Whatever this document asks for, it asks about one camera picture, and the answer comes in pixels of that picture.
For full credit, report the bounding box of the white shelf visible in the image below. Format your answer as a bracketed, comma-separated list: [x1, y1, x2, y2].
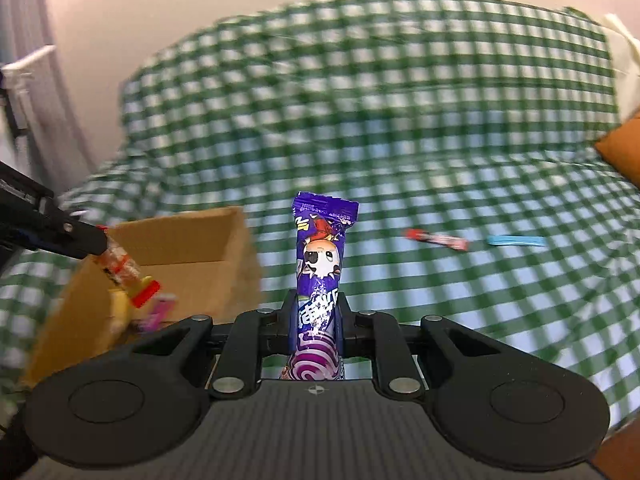
[0, 44, 57, 161]

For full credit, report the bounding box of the brown cardboard box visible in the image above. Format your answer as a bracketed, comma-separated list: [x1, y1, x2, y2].
[22, 206, 263, 388]

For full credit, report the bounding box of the green white checked blanket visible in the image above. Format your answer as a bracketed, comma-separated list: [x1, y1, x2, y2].
[0, 0, 640, 431]

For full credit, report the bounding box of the pink snack packet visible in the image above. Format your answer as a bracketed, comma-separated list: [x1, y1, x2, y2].
[136, 293, 177, 334]

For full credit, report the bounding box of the purple snack packet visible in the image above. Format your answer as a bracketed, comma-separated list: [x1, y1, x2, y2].
[280, 191, 360, 381]

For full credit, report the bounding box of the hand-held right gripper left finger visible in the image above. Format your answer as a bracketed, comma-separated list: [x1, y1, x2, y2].
[112, 290, 297, 400]

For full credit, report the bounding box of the red white stick packet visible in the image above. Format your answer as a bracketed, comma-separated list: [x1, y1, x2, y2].
[404, 228, 470, 253]

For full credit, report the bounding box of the orange cushion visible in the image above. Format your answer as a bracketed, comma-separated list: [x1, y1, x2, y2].
[595, 110, 640, 186]

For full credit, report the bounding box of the clear red yellow snack packet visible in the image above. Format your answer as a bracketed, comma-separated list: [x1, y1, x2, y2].
[96, 225, 162, 309]

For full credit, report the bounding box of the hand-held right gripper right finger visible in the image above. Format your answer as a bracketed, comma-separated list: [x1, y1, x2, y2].
[335, 292, 556, 400]

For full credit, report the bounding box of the white cloth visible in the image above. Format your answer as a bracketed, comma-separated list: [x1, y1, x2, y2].
[602, 12, 640, 117]

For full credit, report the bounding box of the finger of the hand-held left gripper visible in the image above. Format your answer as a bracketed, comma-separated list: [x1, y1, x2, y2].
[37, 197, 111, 261]

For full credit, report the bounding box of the light blue stick packet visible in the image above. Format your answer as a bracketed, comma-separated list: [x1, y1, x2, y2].
[487, 234, 547, 248]

